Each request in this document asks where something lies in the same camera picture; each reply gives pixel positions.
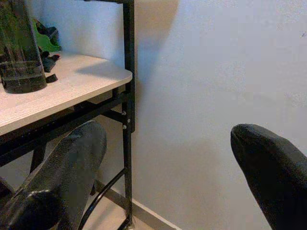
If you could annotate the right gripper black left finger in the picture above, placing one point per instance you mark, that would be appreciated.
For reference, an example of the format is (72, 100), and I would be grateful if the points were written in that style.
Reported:
(64, 167)

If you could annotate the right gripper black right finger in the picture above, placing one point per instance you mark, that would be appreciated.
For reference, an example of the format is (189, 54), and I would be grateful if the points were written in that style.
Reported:
(275, 172)

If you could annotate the small black cap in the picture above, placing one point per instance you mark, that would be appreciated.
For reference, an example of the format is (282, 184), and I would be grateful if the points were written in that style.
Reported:
(51, 78)

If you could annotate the dark transparent bottle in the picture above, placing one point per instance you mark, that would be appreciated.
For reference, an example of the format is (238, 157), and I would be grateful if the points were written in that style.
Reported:
(21, 72)

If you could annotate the black tool with red tip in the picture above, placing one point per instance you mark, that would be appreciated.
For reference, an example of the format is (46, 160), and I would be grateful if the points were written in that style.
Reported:
(49, 62)

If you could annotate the black fabric object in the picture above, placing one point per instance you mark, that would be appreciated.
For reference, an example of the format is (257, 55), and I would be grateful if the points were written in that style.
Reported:
(50, 32)

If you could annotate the light wood desk black frame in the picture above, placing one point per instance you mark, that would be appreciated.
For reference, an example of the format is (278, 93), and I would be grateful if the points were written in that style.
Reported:
(84, 79)

